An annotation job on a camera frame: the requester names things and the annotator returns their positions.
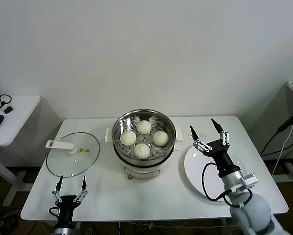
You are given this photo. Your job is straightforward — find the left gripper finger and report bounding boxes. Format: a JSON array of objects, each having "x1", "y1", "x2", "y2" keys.
[
  {"x1": 51, "y1": 175, "x2": 63, "y2": 204},
  {"x1": 72, "y1": 175, "x2": 89, "y2": 203}
]

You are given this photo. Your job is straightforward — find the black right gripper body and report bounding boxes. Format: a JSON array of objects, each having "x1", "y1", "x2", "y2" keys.
[{"x1": 205, "y1": 139, "x2": 240, "y2": 176}]

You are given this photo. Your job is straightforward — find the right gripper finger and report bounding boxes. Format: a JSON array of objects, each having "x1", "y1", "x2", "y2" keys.
[
  {"x1": 189, "y1": 125, "x2": 213, "y2": 154},
  {"x1": 211, "y1": 118, "x2": 230, "y2": 147}
]

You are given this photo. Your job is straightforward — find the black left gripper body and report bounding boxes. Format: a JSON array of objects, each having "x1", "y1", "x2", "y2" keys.
[{"x1": 54, "y1": 195, "x2": 77, "y2": 222}]

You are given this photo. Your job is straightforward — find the white steamed baozi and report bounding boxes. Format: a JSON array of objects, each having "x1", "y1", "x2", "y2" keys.
[
  {"x1": 120, "y1": 130, "x2": 137, "y2": 146},
  {"x1": 152, "y1": 131, "x2": 169, "y2": 147},
  {"x1": 136, "y1": 119, "x2": 152, "y2": 135},
  {"x1": 133, "y1": 143, "x2": 151, "y2": 160}
]

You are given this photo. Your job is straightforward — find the stainless steel steamer basket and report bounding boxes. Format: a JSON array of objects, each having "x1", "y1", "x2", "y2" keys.
[{"x1": 104, "y1": 108, "x2": 184, "y2": 161}]

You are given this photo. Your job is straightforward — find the dark crumbs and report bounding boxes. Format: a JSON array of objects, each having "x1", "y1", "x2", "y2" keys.
[{"x1": 185, "y1": 131, "x2": 208, "y2": 142}]

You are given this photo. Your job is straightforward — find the white round plate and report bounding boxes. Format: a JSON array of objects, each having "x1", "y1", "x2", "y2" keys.
[{"x1": 184, "y1": 144, "x2": 242, "y2": 203}]

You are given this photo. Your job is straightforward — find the white electric cooking pot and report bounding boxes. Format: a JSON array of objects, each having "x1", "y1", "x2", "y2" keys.
[{"x1": 113, "y1": 143, "x2": 181, "y2": 181}]

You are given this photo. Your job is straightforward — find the white side table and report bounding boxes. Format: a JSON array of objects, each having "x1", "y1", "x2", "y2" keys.
[{"x1": 0, "y1": 94, "x2": 42, "y2": 208}]

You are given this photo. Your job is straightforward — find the glass lid white handle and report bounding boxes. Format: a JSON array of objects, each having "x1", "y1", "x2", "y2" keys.
[{"x1": 45, "y1": 131, "x2": 101, "y2": 178}]

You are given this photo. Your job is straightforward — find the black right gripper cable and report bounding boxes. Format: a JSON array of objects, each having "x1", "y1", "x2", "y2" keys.
[{"x1": 201, "y1": 162, "x2": 231, "y2": 203}]

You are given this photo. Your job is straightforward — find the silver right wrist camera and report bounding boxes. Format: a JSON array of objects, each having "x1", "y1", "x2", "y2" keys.
[{"x1": 243, "y1": 172, "x2": 259, "y2": 189}]

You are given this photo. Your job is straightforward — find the white cable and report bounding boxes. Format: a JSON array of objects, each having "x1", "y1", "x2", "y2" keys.
[{"x1": 272, "y1": 107, "x2": 293, "y2": 177}]

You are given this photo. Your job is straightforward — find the black cable with adapter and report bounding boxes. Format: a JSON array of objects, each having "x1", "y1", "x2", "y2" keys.
[{"x1": 260, "y1": 114, "x2": 293, "y2": 157}]

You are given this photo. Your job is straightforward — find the black headset cable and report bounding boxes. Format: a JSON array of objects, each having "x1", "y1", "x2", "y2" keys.
[{"x1": 0, "y1": 94, "x2": 12, "y2": 110}]

